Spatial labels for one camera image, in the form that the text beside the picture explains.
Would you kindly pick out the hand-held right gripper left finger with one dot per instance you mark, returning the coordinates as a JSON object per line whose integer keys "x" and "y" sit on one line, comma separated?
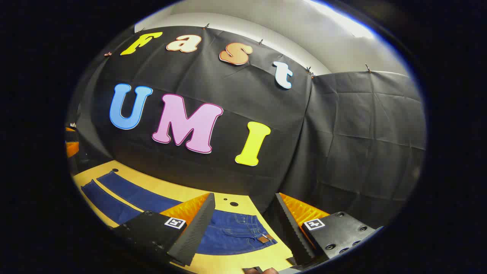
{"x": 194, "y": 232}

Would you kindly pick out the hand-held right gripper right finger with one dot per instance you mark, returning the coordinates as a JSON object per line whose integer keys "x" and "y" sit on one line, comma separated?
{"x": 291, "y": 232}

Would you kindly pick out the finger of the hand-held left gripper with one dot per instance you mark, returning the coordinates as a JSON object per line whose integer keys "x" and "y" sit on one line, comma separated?
{"x": 72, "y": 149}

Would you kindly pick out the blue denim jeans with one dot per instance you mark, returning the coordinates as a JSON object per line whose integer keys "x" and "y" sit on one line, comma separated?
{"x": 232, "y": 232}

